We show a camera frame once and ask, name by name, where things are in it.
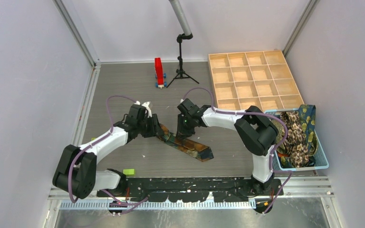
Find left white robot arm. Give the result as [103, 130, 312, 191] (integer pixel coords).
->
[52, 101, 164, 200]

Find grey pole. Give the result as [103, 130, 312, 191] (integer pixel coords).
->
[169, 0, 193, 39]

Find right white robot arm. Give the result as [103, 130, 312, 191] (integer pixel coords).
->
[176, 98, 279, 195]

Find blue tie yellow leaves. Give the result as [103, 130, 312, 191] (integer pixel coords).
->
[298, 104, 317, 156]

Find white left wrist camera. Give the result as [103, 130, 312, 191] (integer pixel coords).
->
[134, 101, 153, 117]

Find light blue plastic basket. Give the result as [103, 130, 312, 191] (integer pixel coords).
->
[267, 108, 329, 171]

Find black tripod stand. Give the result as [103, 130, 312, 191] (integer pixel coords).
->
[166, 33, 199, 88]

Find red toy block truck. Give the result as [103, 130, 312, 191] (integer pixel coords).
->
[154, 57, 166, 88]

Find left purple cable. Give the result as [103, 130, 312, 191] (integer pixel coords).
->
[68, 95, 150, 215]

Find lime green block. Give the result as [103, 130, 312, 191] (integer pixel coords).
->
[123, 169, 135, 176]

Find wooden compartment tray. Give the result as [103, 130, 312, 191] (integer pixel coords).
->
[208, 50, 304, 112]

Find brown floral black tie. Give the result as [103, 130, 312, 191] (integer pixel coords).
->
[277, 111, 315, 168]

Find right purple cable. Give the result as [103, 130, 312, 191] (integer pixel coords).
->
[181, 87, 293, 215]

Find blue orange green tie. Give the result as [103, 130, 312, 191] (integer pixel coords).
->
[158, 124, 214, 162]

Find aluminium front rail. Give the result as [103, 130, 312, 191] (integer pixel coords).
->
[48, 176, 335, 212]

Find purple cable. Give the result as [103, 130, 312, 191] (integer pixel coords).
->
[68, 95, 150, 215]
[181, 87, 293, 215]

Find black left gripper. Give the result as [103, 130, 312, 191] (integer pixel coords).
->
[137, 114, 163, 138]

